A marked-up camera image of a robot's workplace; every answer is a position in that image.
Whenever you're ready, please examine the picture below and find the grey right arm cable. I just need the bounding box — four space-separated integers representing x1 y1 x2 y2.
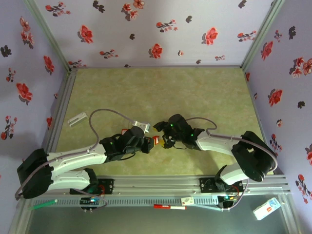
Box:
185 117 278 176

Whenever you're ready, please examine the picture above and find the slotted grey cable tray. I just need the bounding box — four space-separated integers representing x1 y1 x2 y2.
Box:
31 196 220 208

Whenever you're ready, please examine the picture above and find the grey base cable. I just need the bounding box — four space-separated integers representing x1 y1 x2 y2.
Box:
219 180 251 212
82 191 110 212

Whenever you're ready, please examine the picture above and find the white card box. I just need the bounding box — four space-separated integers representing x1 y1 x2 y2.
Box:
253 197 281 221

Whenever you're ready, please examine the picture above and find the green marker pen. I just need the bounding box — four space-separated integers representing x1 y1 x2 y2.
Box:
28 199 59 210

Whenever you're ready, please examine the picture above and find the white plastic bracket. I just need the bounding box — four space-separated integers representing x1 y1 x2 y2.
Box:
67 112 88 128

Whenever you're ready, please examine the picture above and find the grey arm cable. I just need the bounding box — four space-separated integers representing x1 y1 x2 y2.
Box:
14 109 135 201
185 117 278 176

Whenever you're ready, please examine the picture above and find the wide aluminium base rail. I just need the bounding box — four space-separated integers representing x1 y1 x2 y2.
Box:
23 174 292 195

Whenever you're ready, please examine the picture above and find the red and white marker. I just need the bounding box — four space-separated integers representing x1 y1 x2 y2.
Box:
153 204 187 211

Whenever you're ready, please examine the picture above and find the red safety padlock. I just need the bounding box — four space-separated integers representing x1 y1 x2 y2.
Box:
145 136 161 146

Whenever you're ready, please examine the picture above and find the grey left arm cable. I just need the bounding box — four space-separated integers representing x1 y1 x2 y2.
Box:
14 109 135 201

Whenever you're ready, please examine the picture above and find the aluminium corner post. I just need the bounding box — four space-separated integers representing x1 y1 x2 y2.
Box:
240 0 286 71
23 0 78 74

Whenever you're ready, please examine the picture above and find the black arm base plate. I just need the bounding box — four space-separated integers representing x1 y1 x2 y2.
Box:
199 177 244 193
69 178 115 195

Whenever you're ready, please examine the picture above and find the small circuit board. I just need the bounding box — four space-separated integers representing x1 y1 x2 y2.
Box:
79 196 103 206
218 195 238 203

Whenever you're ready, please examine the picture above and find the aluminium side rail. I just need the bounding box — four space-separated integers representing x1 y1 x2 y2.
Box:
42 68 78 153

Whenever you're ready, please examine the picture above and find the aluminium frame leg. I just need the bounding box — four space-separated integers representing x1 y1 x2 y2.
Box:
277 192 302 234
7 197 34 234

